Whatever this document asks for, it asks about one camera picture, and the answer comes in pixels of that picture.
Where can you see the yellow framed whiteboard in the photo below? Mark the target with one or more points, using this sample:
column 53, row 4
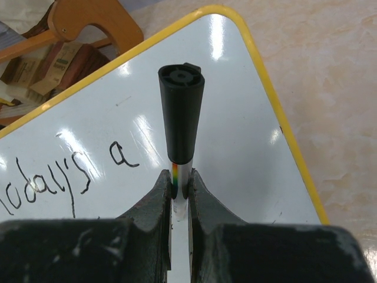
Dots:
column 97, row 148

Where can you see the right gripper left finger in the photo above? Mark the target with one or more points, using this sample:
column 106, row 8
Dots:
column 134, row 247

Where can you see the white black marker pen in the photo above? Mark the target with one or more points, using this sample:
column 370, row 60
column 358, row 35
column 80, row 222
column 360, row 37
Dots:
column 181, row 91

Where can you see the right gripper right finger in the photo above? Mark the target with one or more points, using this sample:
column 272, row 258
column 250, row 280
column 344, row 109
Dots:
column 225, row 248

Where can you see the wooden three tier shelf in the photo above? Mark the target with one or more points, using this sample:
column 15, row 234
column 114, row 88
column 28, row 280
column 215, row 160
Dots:
column 106, row 25

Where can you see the tan brown box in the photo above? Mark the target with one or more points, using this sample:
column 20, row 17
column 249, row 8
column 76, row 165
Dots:
column 18, row 77

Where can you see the reddish brown packet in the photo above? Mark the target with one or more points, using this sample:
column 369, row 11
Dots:
column 66, row 64

